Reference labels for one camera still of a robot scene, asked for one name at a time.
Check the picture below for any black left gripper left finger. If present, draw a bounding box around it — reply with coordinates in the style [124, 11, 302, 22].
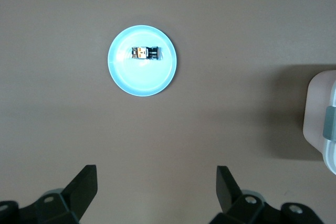
[0, 165, 98, 224]

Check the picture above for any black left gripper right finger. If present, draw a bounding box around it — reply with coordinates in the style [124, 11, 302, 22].
[212, 165, 322, 224]

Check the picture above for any orange black push-button switch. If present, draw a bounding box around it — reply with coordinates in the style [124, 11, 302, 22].
[130, 46, 161, 61]

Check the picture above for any white lidded storage box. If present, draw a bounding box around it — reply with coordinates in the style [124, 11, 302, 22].
[302, 69, 336, 175]

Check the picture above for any light blue round plate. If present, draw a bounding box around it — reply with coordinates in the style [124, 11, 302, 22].
[107, 25, 179, 98]

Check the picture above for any brown table mat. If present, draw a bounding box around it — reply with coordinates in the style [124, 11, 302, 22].
[0, 0, 336, 224]

